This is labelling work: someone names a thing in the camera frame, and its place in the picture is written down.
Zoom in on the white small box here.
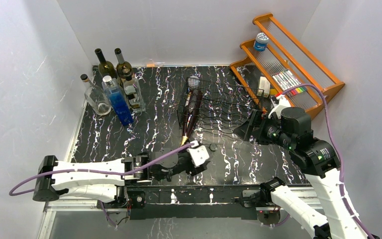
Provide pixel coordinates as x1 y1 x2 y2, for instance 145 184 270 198
256 76 271 98

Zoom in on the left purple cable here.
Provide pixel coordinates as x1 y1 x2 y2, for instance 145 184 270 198
8 141 198 228

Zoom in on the orange wooden shelf rack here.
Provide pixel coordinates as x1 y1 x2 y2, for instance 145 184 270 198
230 13 345 118

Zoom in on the purple cable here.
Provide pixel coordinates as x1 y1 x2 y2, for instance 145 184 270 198
8 141 198 228
275 83 376 239

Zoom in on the blue clear glass bottle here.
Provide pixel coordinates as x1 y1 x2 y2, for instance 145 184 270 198
102 75 133 126

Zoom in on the blue white lidded jar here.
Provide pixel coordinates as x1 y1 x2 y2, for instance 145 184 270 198
253 32 270 52

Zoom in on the small clear plastic cup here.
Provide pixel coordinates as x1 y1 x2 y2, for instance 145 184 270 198
187 75 200 90

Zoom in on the pack of coloured markers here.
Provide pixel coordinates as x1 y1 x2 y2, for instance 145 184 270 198
272 70 307 97

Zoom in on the black wire wine rack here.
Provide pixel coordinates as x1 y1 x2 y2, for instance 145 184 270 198
177 77 265 138

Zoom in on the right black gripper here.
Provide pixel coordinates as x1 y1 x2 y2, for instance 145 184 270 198
232 109 293 150

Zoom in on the clear bottle white gold label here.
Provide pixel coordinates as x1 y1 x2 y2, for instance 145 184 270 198
80 74 112 116

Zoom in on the dark green white-label wine bottle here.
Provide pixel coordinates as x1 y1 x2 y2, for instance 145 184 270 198
95 48 117 79

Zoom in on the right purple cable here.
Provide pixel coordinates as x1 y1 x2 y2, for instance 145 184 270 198
275 83 376 239

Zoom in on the green silver-foil wine bottle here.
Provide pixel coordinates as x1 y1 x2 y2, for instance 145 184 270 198
114 48 134 79

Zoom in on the yellow black small item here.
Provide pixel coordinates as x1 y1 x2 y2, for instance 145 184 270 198
269 89 279 97

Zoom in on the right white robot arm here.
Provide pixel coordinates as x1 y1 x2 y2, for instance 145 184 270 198
234 107 375 239

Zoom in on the clear bottle black gold label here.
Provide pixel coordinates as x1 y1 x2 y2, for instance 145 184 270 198
123 75 145 113

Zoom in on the dark red gold-foil wine bottle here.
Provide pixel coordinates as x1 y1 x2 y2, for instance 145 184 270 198
181 90 202 146

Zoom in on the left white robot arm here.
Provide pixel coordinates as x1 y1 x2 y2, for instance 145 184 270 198
33 141 213 207

